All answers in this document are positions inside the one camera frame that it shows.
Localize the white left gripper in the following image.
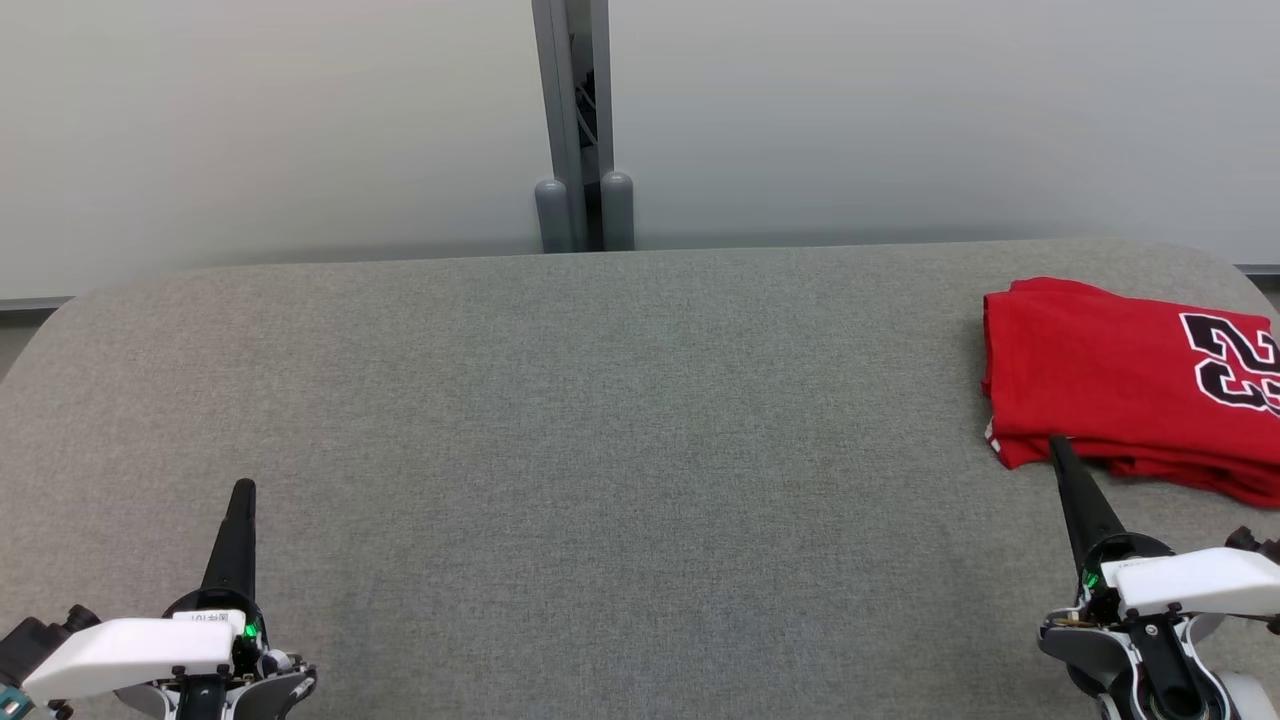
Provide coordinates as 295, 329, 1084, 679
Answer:
22, 478, 266, 706

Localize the grey metal post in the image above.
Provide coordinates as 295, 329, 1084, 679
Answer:
530, 0, 613, 251

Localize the grey cylinder post foot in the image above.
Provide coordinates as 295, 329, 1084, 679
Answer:
534, 178, 571, 254
600, 171, 636, 251

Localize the red jersey with white sleeves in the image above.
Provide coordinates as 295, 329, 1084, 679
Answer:
980, 277, 1280, 471

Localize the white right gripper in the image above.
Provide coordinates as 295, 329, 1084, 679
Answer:
1048, 435, 1280, 616

